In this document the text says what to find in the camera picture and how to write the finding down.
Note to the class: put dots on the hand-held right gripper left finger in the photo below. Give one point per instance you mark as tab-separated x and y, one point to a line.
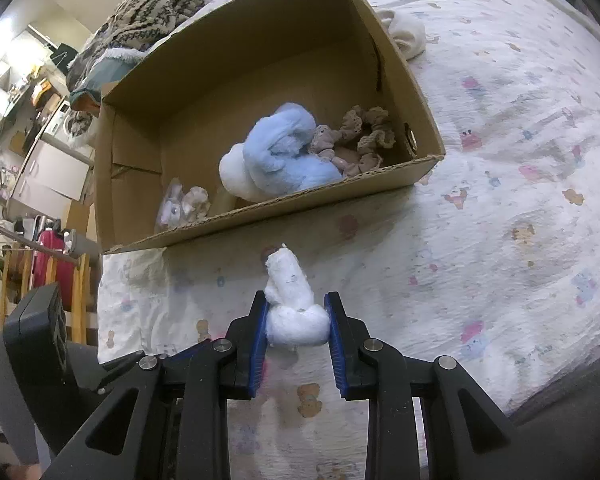
257	347

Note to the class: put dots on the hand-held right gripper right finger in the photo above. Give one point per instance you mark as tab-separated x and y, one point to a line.
336	347

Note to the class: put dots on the white sock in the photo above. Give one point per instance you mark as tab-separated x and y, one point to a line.
290	285

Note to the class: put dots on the clear plastic bag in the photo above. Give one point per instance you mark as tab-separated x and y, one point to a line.
177	207

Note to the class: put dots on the white and blue plush toy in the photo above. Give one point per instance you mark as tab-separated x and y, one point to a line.
235	175

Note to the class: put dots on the pale pink dotted scrunchie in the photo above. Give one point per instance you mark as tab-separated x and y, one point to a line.
352	157

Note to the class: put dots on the brown crochet scrunchie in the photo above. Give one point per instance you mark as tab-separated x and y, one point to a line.
372	130

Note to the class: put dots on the brown cardboard box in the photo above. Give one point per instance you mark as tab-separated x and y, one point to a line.
205	85

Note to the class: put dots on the yellow wooden rack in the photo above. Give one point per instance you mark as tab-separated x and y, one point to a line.
80	285

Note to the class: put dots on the red suitcase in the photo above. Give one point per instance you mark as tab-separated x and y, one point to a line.
52	265

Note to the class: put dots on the white floor cabinets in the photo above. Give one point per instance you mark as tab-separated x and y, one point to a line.
50	175

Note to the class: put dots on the white washing machine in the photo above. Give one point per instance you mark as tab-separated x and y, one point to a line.
67	122

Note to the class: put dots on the person's grey pants leg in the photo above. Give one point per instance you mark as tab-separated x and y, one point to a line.
580	435

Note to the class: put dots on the teal fluffy cushion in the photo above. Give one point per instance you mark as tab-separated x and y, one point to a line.
107	72

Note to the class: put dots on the cream white cloth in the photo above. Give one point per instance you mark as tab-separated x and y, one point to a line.
407	32

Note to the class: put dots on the patterned knit blanket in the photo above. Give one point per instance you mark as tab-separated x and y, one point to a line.
145	15

